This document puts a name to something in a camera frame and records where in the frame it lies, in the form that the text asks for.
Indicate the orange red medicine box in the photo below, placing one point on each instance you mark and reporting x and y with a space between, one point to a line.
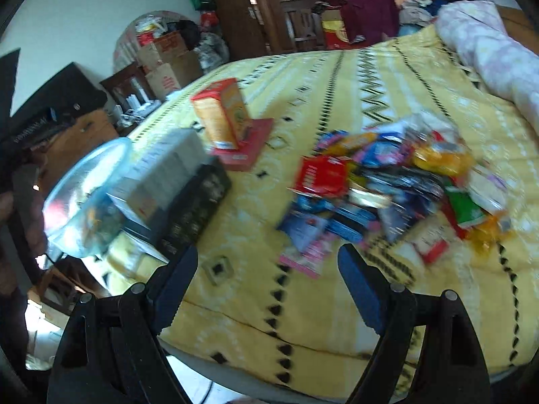
221 113

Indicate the white cardboard box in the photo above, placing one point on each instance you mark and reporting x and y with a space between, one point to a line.
160 172

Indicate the yellow patterned blanket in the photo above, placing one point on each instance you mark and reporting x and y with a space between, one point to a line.
294 303

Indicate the red hanging bag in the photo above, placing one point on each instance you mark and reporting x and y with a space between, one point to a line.
208 19

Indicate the pile of snack packets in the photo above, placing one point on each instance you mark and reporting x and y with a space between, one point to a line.
400 185

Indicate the person's left hand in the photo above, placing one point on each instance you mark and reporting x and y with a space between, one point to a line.
6 214

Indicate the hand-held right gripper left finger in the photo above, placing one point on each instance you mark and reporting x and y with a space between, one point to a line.
177 290

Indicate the white printed sack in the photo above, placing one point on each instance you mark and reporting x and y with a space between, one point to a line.
214 50

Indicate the carved wooden chair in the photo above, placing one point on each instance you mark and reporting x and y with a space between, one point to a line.
301 23

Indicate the wooden stool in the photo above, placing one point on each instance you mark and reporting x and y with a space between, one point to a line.
63 277

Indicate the black box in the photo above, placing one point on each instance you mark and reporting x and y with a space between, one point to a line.
193 206

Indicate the wooden wardrobe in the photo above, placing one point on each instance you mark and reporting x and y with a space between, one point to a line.
252 4

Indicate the flat red box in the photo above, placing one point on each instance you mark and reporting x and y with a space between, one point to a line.
248 147

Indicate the red gold gift box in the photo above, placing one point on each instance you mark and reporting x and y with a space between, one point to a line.
337 29

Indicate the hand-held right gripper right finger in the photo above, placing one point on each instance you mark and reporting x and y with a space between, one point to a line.
362 290

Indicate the white router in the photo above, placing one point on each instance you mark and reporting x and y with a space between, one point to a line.
134 101

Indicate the cardboard box red print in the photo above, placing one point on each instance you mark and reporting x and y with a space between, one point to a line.
172 73
166 44

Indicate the maroon clothes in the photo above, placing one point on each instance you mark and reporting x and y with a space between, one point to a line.
366 4

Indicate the pink floral quilt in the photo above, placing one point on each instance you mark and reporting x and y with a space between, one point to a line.
492 50

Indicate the wooden headboard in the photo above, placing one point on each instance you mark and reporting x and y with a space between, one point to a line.
520 21

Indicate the round folding table top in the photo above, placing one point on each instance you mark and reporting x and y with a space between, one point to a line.
130 33

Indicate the wooden dresser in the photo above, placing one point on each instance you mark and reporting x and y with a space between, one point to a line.
80 143

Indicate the dark wooden chair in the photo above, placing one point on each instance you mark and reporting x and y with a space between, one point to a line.
126 86

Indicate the clear blue plastic bowl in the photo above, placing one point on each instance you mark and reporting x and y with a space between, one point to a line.
84 202

